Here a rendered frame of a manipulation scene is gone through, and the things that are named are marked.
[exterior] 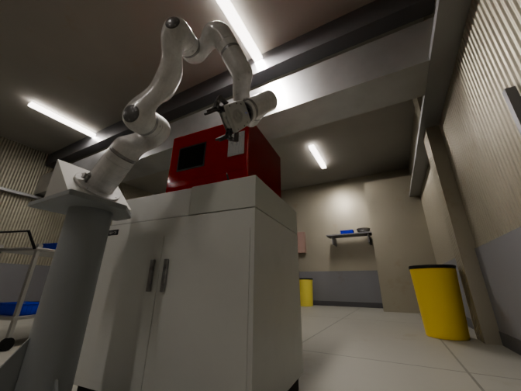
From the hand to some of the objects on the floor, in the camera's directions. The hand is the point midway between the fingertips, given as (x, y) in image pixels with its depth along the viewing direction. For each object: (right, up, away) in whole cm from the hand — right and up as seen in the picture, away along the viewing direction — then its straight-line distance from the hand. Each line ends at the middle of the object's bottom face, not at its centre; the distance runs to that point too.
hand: (213, 126), depth 82 cm
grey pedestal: (-62, -103, -17) cm, 121 cm away
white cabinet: (-18, -122, +33) cm, 128 cm away
